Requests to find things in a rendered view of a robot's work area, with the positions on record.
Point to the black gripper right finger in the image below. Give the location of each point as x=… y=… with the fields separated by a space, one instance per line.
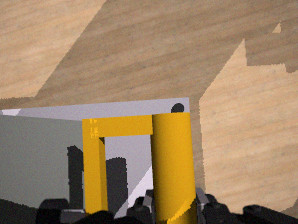
x=208 y=212

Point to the grey flat metal plate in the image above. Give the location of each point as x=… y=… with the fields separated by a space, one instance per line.
x=128 y=158

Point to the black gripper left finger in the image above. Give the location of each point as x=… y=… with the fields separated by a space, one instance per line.
x=142 y=212

